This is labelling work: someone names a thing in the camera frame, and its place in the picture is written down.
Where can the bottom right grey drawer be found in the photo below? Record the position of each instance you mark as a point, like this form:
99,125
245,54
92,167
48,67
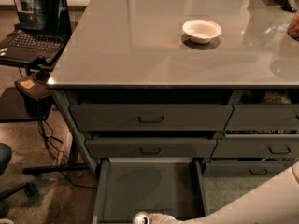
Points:
244,168

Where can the silver 7up soda can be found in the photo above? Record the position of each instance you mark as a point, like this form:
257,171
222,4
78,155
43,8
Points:
142,218

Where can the top right grey drawer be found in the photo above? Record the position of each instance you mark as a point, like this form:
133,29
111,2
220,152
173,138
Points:
264,117

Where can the black open laptop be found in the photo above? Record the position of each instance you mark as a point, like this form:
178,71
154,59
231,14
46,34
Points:
45,29

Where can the middle right grey drawer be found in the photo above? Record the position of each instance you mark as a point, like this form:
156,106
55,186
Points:
257,146

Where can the black device with sticky note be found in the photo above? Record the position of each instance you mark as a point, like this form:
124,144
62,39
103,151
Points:
36,95

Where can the person's knee in jeans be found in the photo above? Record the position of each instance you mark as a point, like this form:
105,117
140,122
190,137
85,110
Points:
5,156

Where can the open bottom left drawer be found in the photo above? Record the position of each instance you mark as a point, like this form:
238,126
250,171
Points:
125,189

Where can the black laptop stand table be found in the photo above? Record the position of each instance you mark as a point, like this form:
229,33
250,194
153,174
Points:
12,104

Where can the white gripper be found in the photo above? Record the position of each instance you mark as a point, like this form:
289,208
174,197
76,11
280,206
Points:
164,218

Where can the white paper bowl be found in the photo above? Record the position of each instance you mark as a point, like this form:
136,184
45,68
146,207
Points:
201,31

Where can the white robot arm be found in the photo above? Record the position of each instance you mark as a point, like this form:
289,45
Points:
274,202

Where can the middle left grey drawer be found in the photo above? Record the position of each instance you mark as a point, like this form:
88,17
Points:
150,147

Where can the top left grey drawer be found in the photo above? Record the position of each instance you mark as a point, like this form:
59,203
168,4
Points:
129,117

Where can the grey drawer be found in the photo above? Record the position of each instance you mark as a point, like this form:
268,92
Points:
264,117
244,168
150,147
129,117
257,146

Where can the black office chair base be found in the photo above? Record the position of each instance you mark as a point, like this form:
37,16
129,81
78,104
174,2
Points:
29,188

